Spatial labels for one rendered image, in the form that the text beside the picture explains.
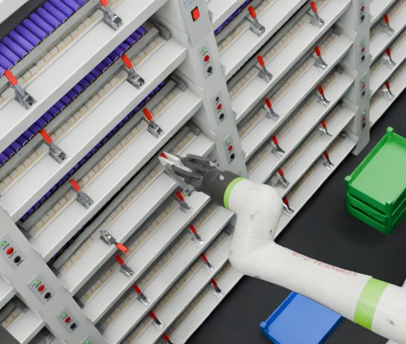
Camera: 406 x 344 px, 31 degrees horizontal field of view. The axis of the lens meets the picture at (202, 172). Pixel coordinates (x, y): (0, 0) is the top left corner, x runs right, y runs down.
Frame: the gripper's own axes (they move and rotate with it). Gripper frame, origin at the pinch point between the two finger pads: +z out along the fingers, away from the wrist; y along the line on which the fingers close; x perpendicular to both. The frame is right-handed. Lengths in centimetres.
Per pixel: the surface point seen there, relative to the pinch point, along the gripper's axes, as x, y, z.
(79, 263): -6.3, -36.9, 4.1
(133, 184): -2.1, -10.6, 6.5
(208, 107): 6.3, 17.1, -2.4
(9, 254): 22, -50, -7
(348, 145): -85, 83, 20
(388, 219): -90, 61, -13
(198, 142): -6.4, 12.6, 4.0
